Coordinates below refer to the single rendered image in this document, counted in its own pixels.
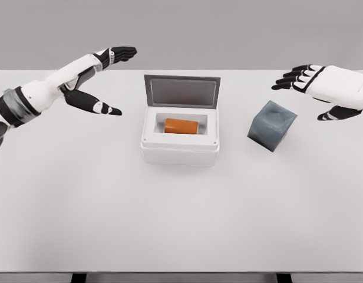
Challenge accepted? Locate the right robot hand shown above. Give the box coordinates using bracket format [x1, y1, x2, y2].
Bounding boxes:
[271, 64, 363, 122]

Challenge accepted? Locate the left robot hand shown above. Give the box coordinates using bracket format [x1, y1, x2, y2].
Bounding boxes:
[51, 46, 138, 117]

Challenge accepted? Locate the grey cube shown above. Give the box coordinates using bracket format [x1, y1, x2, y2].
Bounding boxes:
[247, 100, 299, 153]

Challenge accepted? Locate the grey hinged box lid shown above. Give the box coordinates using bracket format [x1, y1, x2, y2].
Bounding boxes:
[144, 74, 222, 111]

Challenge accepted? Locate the orange cylinder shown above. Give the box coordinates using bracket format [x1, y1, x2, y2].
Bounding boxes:
[164, 117, 200, 135]

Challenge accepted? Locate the white open box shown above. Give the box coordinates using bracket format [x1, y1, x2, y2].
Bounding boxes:
[140, 105, 222, 169]

